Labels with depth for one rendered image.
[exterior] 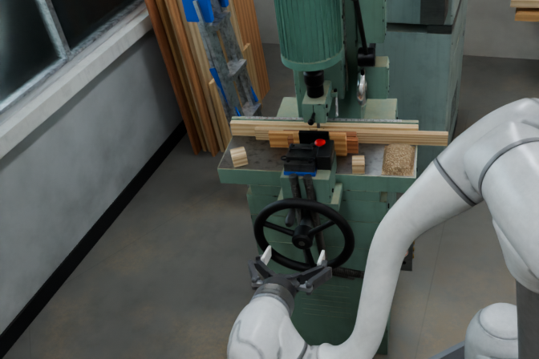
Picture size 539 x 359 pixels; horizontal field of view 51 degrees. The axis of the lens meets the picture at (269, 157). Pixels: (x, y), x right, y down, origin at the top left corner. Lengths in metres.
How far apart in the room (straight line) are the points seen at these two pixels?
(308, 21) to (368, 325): 0.80
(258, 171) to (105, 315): 1.23
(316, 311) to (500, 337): 0.96
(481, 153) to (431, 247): 1.81
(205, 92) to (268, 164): 1.46
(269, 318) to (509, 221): 0.49
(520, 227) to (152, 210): 2.47
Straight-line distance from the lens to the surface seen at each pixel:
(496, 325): 1.35
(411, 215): 0.96
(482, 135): 0.93
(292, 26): 1.52
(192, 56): 3.06
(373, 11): 1.75
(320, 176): 1.56
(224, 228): 2.85
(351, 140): 1.70
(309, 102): 1.67
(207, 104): 3.18
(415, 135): 1.74
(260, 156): 1.76
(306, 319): 2.22
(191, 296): 2.61
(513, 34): 4.05
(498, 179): 0.85
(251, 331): 1.07
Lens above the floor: 1.97
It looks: 37 degrees down
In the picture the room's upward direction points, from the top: 9 degrees counter-clockwise
